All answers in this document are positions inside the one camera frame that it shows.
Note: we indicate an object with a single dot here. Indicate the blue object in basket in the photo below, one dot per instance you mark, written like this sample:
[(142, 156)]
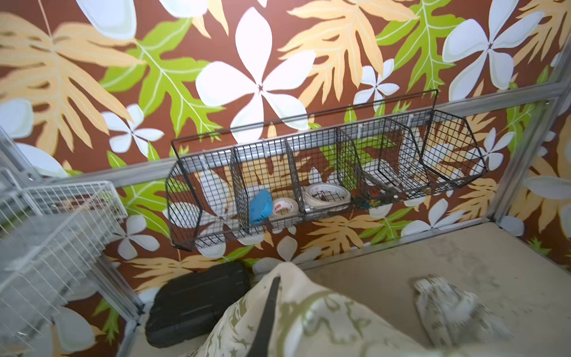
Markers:
[(260, 207)]

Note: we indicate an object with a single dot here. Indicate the white green printed jacket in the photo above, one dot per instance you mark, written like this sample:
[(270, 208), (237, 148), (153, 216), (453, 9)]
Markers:
[(312, 320)]

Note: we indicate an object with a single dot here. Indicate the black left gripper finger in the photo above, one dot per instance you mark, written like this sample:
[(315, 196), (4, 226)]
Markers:
[(260, 345)]

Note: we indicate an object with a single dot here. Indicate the larger tape roll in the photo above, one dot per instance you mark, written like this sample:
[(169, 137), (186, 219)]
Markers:
[(323, 195)]

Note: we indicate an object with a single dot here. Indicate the white wire basket left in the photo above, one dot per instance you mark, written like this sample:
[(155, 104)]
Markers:
[(51, 237)]

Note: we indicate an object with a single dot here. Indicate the black wire shelf basket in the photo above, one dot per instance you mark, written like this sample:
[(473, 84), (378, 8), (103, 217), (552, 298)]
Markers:
[(383, 151)]

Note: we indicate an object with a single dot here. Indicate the black plastic case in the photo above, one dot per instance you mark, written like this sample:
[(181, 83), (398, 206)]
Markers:
[(190, 306)]

